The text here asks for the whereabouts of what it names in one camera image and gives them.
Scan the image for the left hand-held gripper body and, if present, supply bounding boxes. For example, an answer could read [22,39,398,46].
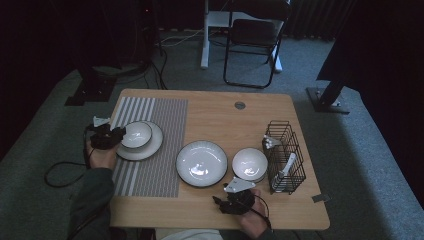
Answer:
[87,115,116,150]

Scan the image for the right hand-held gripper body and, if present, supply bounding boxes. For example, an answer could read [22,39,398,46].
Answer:
[221,177,257,215]

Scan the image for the white bowl with dark rim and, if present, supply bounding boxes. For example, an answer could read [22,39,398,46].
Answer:
[120,121,153,150]
[231,147,269,184]

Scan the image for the white plate with dark rim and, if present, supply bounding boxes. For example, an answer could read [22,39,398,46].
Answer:
[175,140,229,188]
[115,120,164,162]

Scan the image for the black wire basket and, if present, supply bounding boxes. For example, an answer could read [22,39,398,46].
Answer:
[262,120,307,195]

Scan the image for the person's left hand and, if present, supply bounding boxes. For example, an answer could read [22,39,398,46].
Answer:
[87,141,117,170]

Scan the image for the person's right hand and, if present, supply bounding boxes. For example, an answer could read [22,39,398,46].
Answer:
[238,188,269,239]

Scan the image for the person's light clothing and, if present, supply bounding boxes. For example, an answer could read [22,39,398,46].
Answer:
[155,228,223,240]

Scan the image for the grey striped placemat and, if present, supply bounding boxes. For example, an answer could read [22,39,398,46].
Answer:
[109,96,189,198]

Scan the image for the black stand base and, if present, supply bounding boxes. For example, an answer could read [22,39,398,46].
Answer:
[64,63,118,107]

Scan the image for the dark equipment tower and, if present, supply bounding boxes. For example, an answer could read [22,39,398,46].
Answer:
[123,0,158,66]

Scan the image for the black metal stand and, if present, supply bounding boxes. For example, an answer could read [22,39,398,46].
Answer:
[306,76,351,115]

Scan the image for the black folding chair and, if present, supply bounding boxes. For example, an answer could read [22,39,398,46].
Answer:
[222,0,293,89]

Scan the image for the dark pleated curtain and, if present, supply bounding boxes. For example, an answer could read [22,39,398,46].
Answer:
[286,0,354,41]

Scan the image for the right hand-held gripper cable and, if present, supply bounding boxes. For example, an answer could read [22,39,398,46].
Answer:
[253,194,273,231]

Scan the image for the black floor cable loop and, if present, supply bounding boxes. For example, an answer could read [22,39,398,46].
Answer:
[44,161,89,188]

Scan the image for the black floor cables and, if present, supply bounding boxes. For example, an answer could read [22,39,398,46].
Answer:
[143,46,169,91]

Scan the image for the white floor cable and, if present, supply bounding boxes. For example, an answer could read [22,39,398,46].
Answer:
[156,28,206,48]

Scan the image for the white desk frame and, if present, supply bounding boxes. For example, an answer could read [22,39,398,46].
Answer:
[199,0,284,74]

